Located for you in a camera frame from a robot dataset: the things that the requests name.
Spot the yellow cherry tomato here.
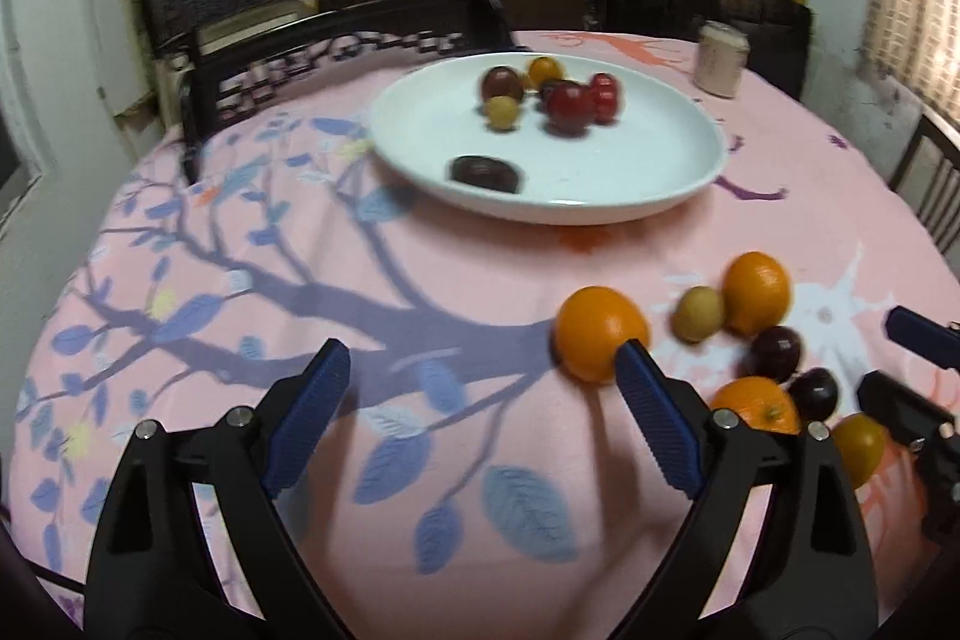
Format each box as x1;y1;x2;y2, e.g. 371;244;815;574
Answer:
832;413;889;489
526;55;566;91

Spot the dark purple plum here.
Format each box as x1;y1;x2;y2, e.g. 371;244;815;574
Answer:
788;367;839;422
743;326;804;383

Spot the large orange mandarin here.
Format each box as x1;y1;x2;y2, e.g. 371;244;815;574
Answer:
709;377;800;434

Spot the tan longan fruit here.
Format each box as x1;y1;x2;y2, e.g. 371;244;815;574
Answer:
483;94;521;133
670;286;726;344

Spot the small orange mandarin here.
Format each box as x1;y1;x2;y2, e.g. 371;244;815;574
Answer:
553;286;651;385

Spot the red cherry tomato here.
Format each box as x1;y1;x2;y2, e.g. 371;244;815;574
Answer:
590;88;620;125
589;71;620;92

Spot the dark red plum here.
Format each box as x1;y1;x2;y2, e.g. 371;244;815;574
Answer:
480;67;526;104
545;81;594;136

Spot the wrinkled dark water chestnut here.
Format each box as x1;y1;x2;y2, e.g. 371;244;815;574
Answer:
448;156;523;193

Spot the dark brown water chestnut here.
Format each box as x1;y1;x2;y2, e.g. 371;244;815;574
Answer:
539;78;571;106

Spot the dark wooden slat chair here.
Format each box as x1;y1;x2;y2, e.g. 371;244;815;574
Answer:
889;110;958;259

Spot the pink patterned tablecloth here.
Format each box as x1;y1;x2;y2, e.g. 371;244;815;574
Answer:
10;52;958;638

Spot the white oval plate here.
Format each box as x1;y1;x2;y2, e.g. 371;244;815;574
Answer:
368;52;729;226

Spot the pink drink can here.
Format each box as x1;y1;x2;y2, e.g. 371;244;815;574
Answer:
693;21;750;99

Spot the carved black wooden chair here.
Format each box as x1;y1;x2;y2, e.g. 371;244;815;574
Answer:
179;0;517;185

